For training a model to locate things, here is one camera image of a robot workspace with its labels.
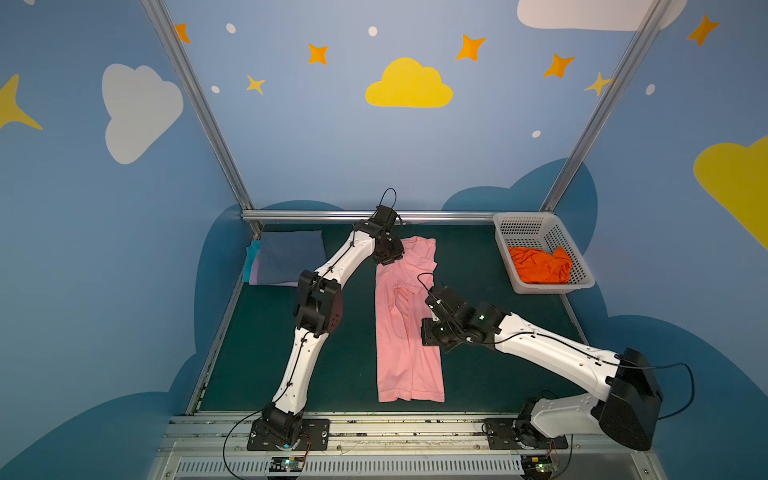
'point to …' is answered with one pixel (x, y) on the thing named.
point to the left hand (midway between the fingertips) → (404, 255)
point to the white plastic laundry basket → (539, 231)
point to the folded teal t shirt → (249, 259)
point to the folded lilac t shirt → (254, 276)
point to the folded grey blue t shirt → (284, 255)
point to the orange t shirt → (538, 267)
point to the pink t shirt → (408, 367)
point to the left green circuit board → (292, 463)
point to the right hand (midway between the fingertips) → (422, 331)
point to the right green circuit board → (536, 467)
